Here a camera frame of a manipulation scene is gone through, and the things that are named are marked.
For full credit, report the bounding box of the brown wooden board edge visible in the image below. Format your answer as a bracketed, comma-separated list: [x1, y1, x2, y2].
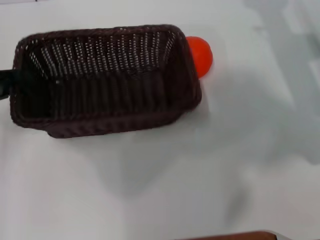
[174, 230, 278, 240]

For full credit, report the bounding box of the orange mandarin fruit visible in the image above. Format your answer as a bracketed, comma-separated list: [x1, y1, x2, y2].
[185, 36, 214, 80]

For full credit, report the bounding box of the dark brown woven basket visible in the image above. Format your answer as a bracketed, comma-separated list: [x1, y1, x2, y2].
[9, 24, 203, 139]

